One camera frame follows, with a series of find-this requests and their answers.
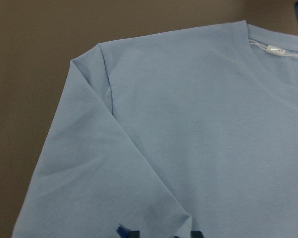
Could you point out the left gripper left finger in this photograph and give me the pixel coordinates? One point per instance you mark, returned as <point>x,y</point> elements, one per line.
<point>124,232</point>

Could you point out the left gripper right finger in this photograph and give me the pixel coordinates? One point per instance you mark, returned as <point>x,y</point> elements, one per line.
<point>196,234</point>

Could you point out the light blue t-shirt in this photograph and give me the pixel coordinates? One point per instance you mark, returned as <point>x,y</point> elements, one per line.
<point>188,130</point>

